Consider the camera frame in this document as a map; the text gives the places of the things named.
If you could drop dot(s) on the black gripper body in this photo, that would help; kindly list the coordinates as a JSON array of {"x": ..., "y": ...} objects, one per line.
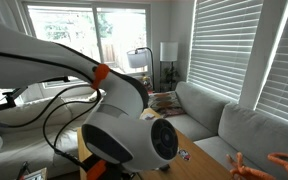
[{"x": 120, "y": 174}]

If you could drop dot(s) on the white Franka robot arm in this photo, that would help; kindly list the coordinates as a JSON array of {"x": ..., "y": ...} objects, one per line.
[{"x": 34, "y": 56}]

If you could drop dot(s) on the orange octopus plush toy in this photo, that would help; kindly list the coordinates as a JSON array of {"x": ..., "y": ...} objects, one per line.
[{"x": 250, "y": 171}]

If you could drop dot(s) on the snowman sticker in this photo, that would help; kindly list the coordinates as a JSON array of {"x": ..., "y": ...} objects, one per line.
[{"x": 148, "y": 116}]

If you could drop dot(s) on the red patterned cushion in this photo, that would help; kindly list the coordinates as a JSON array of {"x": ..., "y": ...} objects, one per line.
[{"x": 175, "y": 112}]

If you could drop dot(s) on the small framed screen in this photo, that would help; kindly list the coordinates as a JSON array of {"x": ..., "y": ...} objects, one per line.
[{"x": 35, "y": 174}]

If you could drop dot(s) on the circle patterned cushion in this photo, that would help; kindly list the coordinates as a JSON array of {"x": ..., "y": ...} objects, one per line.
[{"x": 165, "y": 99}]

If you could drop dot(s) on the small colourful figurine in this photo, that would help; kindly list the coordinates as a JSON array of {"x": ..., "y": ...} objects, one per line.
[{"x": 146, "y": 82}]

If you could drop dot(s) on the cream fabric sofa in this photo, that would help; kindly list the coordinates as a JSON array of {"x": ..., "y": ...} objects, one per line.
[{"x": 20, "y": 146}]

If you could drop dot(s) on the potted green plant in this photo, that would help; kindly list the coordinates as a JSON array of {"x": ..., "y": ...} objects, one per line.
[{"x": 170, "y": 75}]

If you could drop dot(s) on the black arc lamp white shade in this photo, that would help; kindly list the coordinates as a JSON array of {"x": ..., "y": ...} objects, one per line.
[{"x": 137, "y": 58}]

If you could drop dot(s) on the grey fabric sofa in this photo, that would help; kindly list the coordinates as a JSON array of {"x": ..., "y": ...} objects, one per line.
[{"x": 244, "y": 126}]

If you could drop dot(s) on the floor lamp square white shade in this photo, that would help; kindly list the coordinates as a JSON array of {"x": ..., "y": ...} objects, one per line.
[{"x": 169, "y": 50}]

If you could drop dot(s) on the large glass window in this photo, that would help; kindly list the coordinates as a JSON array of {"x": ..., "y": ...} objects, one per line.
[{"x": 67, "y": 33}]

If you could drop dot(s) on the white window blinds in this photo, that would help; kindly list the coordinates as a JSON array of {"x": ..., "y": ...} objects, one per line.
[
  {"x": 287, "y": 66},
  {"x": 224, "y": 43}
]

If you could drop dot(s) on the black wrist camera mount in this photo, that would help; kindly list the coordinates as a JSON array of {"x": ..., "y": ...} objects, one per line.
[{"x": 95, "y": 170}]

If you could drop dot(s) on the black camera support arm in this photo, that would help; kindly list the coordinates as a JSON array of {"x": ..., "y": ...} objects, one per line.
[{"x": 10, "y": 96}]

